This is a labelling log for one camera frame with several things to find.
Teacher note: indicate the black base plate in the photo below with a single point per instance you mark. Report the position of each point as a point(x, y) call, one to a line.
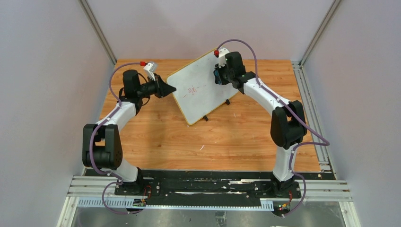
point(209, 188)

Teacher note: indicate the blue whiteboard eraser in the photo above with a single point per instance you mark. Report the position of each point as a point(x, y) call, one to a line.
point(217, 77)

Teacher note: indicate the aluminium frame post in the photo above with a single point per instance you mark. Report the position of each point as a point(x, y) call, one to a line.
point(98, 31)
point(320, 30)

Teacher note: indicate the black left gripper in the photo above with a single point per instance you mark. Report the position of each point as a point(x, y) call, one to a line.
point(157, 86)

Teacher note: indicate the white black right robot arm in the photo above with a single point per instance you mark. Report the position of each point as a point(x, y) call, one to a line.
point(287, 117)

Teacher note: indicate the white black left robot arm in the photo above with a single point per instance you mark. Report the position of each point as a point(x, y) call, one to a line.
point(102, 146)

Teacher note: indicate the yellow-framed whiteboard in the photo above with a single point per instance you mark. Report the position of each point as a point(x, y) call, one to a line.
point(197, 94)

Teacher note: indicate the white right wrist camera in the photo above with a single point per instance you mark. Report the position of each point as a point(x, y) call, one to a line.
point(220, 55)

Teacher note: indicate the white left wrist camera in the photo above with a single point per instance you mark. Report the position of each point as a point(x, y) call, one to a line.
point(150, 69)

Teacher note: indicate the aluminium front rail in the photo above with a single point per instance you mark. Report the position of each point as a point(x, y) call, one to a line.
point(323, 204)

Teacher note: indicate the aluminium frame post right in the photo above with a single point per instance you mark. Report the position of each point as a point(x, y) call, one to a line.
point(320, 30)

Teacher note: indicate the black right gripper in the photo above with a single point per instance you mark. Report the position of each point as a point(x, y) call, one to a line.
point(221, 74)

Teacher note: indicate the aluminium frame post left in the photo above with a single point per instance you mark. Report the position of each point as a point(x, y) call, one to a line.
point(98, 31)

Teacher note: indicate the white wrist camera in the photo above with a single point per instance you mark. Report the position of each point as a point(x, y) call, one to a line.
point(220, 55)
point(150, 69)

